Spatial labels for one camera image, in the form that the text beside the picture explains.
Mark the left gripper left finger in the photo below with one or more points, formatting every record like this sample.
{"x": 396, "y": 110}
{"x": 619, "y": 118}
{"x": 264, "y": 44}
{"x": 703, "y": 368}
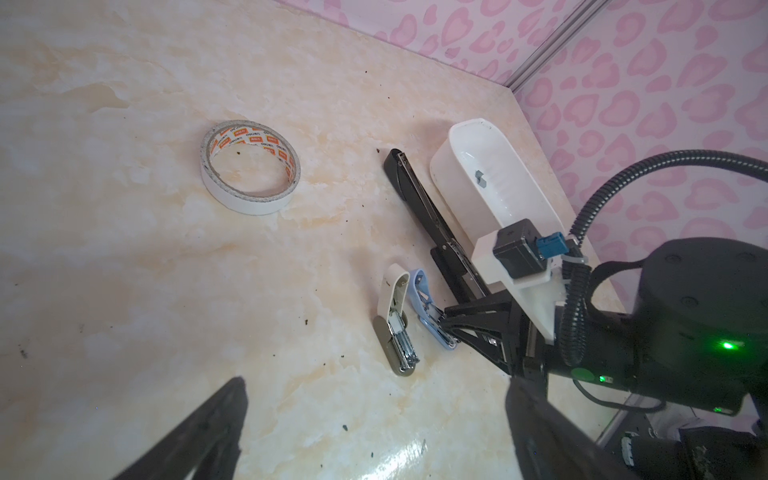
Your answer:
{"x": 205, "y": 445}

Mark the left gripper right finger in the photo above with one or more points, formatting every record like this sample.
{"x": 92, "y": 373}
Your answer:
{"x": 548, "y": 445}

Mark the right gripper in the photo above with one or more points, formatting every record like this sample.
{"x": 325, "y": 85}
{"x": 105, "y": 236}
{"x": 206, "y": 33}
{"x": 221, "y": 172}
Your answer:
{"x": 498, "y": 329}

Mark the black stapler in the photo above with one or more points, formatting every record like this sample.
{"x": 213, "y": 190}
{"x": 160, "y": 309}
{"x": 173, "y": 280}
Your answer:
{"x": 449, "y": 256}

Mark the beige staple box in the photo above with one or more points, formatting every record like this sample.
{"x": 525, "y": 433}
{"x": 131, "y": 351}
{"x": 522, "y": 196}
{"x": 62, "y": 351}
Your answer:
{"x": 390, "y": 323}

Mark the blue staple box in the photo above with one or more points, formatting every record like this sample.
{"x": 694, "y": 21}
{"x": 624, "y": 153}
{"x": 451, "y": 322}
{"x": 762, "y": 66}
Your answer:
{"x": 428, "y": 313}

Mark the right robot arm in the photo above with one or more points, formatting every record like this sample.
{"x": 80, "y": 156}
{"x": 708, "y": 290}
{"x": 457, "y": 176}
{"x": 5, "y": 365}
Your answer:
{"x": 697, "y": 336}

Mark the grey staple strip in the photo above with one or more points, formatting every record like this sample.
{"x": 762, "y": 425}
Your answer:
{"x": 480, "y": 179}

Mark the white plastic tray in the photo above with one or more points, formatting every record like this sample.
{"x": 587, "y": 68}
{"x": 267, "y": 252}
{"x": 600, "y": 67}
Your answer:
{"x": 511, "y": 194}

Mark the clear tape roll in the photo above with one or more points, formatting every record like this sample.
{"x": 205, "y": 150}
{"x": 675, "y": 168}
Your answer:
{"x": 248, "y": 167}

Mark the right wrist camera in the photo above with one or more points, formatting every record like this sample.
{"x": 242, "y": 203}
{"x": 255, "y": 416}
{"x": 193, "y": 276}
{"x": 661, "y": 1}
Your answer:
{"x": 528, "y": 265}

